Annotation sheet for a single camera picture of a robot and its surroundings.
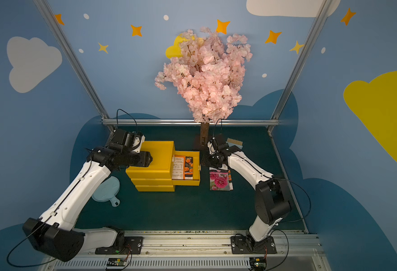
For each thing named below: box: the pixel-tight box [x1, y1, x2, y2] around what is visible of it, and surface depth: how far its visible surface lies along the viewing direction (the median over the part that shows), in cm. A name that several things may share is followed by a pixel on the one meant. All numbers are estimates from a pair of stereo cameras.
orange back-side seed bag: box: [171, 154, 186, 181], surface depth 92 cm
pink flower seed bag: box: [209, 163, 231, 192], surface depth 97 cm
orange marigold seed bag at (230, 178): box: [227, 169, 234, 191], surface depth 97 cm
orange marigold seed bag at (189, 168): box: [184, 155, 194, 181], surface depth 93 cm
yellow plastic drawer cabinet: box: [125, 140, 176, 192], surface depth 82 cm
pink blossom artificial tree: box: [153, 27, 253, 146], surface depth 73 cm
